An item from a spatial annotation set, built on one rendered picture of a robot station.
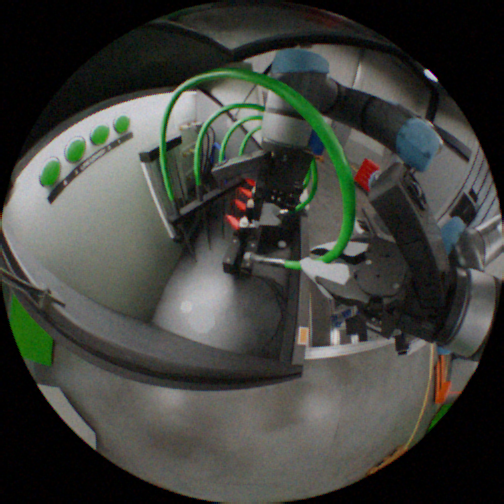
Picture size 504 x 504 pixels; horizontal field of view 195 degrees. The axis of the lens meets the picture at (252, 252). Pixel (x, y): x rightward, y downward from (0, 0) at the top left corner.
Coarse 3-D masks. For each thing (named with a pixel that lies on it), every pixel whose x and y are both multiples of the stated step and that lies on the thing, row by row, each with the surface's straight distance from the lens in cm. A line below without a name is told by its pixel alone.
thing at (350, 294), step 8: (320, 280) 17; (328, 280) 17; (352, 280) 16; (328, 288) 16; (336, 288) 16; (344, 288) 16; (352, 288) 16; (336, 296) 16; (344, 296) 15; (352, 296) 15; (360, 296) 15; (368, 296) 15; (344, 304) 16; (352, 304) 16; (360, 304) 15; (368, 304) 16
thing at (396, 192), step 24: (384, 192) 10; (408, 192) 11; (384, 216) 11; (408, 216) 10; (432, 216) 15; (408, 240) 11; (432, 240) 12; (408, 264) 13; (432, 264) 12; (432, 288) 14
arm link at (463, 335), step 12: (468, 276) 18; (480, 276) 18; (468, 288) 17; (480, 288) 17; (492, 288) 18; (468, 300) 16; (480, 300) 17; (492, 300) 18; (468, 312) 16; (480, 312) 17; (492, 312) 18; (468, 324) 16; (480, 324) 17; (456, 336) 17; (468, 336) 17; (480, 336) 18; (444, 348) 19; (456, 348) 18; (468, 348) 18
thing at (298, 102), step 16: (192, 80) 24; (256, 80) 17; (272, 80) 16; (176, 96) 27; (288, 96) 15; (304, 112) 15; (160, 128) 32; (320, 128) 14; (160, 144) 34; (336, 144) 14; (336, 160) 14; (352, 176) 15; (352, 192) 15; (352, 208) 16; (352, 224) 17; (336, 256) 20
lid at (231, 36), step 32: (256, 0) 38; (128, 32) 30; (160, 32) 34; (192, 32) 39; (224, 32) 46; (256, 32) 52; (288, 32) 57; (320, 32) 61; (352, 32) 63; (96, 64) 32; (128, 64) 37; (160, 64) 43; (192, 64) 52; (64, 96) 33; (96, 96) 39; (32, 128) 33
